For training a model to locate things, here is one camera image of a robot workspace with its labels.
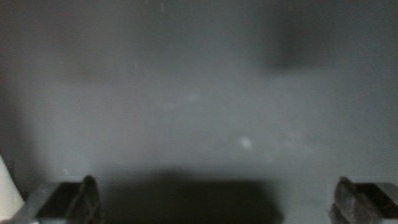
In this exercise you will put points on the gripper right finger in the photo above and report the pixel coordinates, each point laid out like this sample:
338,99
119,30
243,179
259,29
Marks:
364,203

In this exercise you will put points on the white border bar left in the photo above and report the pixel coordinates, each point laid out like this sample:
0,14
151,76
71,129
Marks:
11,200

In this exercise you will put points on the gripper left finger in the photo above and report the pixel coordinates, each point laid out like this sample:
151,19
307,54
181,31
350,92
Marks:
62,203

